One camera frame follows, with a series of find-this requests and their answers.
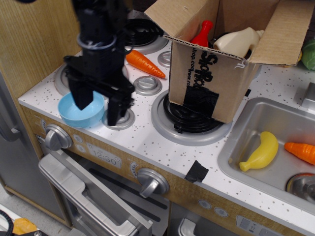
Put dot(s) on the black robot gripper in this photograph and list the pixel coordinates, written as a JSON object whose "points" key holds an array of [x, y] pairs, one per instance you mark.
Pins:
{"points": [[101, 70]]}

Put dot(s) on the light blue plastic bowl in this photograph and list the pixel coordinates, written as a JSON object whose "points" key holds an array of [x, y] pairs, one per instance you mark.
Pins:
{"points": [[75, 117]]}

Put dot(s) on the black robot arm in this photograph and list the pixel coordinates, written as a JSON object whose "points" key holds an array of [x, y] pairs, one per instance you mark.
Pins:
{"points": [[88, 36]]}

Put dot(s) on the silver stovetop knob front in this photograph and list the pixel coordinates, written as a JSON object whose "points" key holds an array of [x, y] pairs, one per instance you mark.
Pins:
{"points": [[123, 123]]}

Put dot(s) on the silver stovetop knob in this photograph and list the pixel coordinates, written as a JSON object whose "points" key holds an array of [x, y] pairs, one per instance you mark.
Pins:
{"points": [[123, 123], [164, 59], [147, 85]]}

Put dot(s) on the silver stovetop knob middle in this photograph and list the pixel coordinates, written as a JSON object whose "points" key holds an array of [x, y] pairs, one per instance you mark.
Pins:
{"points": [[147, 85]]}

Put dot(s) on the orange toy carrot on stove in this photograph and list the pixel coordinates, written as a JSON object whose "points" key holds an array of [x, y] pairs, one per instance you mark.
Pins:
{"points": [[141, 62]]}

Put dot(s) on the silver oven dial left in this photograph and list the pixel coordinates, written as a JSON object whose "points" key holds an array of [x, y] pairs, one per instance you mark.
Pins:
{"points": [[56, 138]]}

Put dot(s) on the silver oven dial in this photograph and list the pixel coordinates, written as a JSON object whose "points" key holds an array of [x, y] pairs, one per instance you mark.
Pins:
{"points": [[151, 183], [56, 138]]}

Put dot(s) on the silver stovetop knob back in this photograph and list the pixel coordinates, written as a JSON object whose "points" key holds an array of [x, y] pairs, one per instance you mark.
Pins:
{"points": [[164, 59]]}

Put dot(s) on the black back-left burner coil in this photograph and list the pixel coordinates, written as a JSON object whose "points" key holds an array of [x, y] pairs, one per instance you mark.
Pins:
{"points": [[142, 32]]}

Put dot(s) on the black front-right burner coil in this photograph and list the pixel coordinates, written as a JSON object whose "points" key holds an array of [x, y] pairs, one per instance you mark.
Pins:
{"points": [[185, 120]]}

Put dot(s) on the silver oven dial right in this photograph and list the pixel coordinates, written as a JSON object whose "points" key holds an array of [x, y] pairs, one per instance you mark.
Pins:
{"points": [[151, 183]]}

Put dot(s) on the grey toy fridge door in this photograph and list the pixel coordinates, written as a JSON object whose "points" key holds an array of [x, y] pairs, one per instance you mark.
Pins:
{"points": [[19, 169]]}

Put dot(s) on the brown cardboard box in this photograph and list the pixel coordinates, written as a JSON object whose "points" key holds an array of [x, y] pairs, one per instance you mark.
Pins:
{"points": [[212, 82]]}

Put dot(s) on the red toy ketchup bottle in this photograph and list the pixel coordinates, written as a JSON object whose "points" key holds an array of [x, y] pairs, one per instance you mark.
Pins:
{"points": [[201, 38]]}

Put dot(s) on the black tape piece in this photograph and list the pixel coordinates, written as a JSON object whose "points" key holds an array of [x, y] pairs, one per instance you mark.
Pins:
{"points": [[196, 173]]}

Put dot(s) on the cream toy milk jug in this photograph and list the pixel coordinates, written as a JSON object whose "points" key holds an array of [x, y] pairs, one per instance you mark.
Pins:
{"points": [[240, 42]]}

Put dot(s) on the yellow object on floor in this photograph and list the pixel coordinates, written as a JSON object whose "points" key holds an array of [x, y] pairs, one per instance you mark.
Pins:
{"points": [[22, 226]]}

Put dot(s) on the silver toy sink basin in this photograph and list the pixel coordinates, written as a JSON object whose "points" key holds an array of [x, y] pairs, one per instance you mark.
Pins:
{"points": [[288, 125]]}

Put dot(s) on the yellow toy banana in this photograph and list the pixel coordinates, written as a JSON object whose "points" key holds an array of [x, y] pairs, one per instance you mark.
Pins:
{"points": [[264, 154]]}

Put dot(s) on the silver faucet base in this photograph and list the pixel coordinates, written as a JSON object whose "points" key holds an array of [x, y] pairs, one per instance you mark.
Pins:
{"points": [[308, 100]]}

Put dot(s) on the orange toy carrot in sink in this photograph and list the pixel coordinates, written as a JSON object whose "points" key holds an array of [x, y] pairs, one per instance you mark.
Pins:
{"points": [[302, 151]]}

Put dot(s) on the green toy cabbage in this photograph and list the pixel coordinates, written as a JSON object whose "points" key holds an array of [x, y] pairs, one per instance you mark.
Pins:
{"points": [[308, 55]]}

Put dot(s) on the silver pot in sink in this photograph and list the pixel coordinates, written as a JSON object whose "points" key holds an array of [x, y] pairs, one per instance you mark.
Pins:
{"points": [[303, 186]]}

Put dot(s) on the silver oven door handle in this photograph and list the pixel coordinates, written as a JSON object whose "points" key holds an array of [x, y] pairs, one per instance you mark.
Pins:
{"points": [[100, 209]]}

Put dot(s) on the silver dishwasher handle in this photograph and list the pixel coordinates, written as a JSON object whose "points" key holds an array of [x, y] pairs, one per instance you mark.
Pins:
{"points": [[186, 228]]}

